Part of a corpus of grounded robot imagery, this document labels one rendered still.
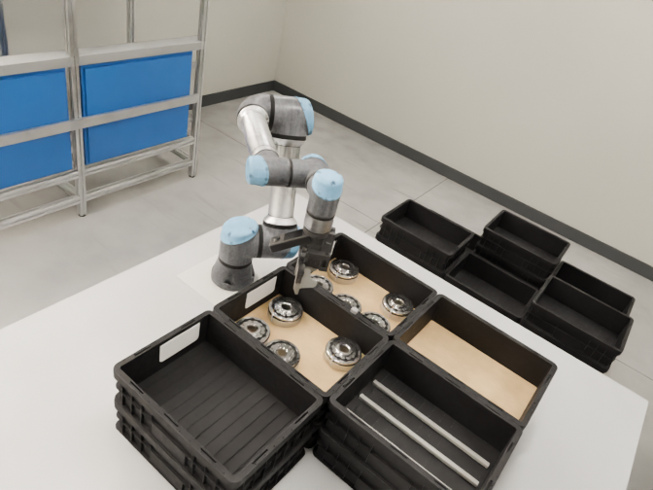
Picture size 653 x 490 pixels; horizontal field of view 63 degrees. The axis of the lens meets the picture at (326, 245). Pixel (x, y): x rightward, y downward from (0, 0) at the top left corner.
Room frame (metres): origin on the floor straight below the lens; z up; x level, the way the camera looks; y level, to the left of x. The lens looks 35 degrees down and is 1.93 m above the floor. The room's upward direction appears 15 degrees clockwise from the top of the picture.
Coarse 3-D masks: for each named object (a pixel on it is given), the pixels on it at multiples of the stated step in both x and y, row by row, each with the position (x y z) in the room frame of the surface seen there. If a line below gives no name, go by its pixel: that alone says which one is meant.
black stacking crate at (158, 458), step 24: (120, 408) 0.74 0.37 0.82; (120, 432) 0.74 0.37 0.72; (144, 432) 0.70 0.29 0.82; (312, 432) 0.81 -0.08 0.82; (144, 456) 0.70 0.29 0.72; (168, 456) 0.66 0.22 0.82; (288, 456) 0.73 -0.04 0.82; (168, 480) 0.66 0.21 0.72; (192, 480) 0.62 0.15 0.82; (264, 480) 0.66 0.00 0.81
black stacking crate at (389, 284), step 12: (348, 240) 1.51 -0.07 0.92; (336, 252) 1.52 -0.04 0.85; (348, 252) 1.50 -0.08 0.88; (360, 252) 1.48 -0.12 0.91; (360, 264) 1.48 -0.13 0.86; (372, 264) 1.45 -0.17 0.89; (384, 264) 1.43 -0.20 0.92; (372, 276) 1.45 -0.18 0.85; (384, 276) 1.43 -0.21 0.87; (396, 276) 1.41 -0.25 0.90; (384, 288) 1.42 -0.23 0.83; (396, 288) 1.40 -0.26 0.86; (408, 288) 1.38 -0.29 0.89; (420, 288) 1.37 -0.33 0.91; (420, 300) 1.36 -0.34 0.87
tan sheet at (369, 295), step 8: (328, 264) 1.47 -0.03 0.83; (312, 272) 1.41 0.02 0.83; (320, 272) 1.42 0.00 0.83; (360, 280) 1.43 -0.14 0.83; (368, 280) 1.44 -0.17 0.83; (336, 288) 1.36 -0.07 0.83; (344, 288) 1.37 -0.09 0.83; (352, 288) 1.38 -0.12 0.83; (360, 288) 1.39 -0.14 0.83; (368, 288) 1.40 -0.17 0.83; (376, 288) 1.41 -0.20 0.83; (360, 296) 1.35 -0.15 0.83; (368, 296) 1.36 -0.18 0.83; (376, 296) 1.37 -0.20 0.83; (384, 296) 1.38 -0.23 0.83; (368, 304) 1.32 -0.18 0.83; (376, 304) 1.33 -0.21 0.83; (392, 320) 1.27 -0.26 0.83; (392, 328) 1.24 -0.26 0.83
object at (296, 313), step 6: (276, 300) 1.19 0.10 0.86; (282, 300) 1.20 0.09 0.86; (288, 300) 1.20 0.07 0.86; (294, 300) 1.21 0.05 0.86; (270, 306) 1.16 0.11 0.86; (276, 306) 1.16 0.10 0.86; (294, 306) 1.18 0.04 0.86; (300, 306) 1.19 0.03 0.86; (270, 312) 1.14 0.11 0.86; (276, 312) 1.14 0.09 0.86; (282, 312) 1.15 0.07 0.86; (294, 312) 1.16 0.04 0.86; (300, 312) 1.17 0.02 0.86; (282, 318) 1.12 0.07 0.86; (288, 318) 1.13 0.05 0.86; (294, 318) 1.14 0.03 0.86
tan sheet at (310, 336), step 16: (304, 320) 1.17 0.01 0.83; (272, 336) 1.07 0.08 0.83; (288, 336) 1.09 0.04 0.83; (304, 336) 1.11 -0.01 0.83; (320, 336) 1.12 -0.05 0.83; (336, 336) 1.14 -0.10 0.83; (304, 352) 1.05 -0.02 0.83; (320, 352) 1.06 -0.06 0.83; (304, 368) 0.99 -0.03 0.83; (320, 368) 1.00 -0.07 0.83; (320, 384) 0.95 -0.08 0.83
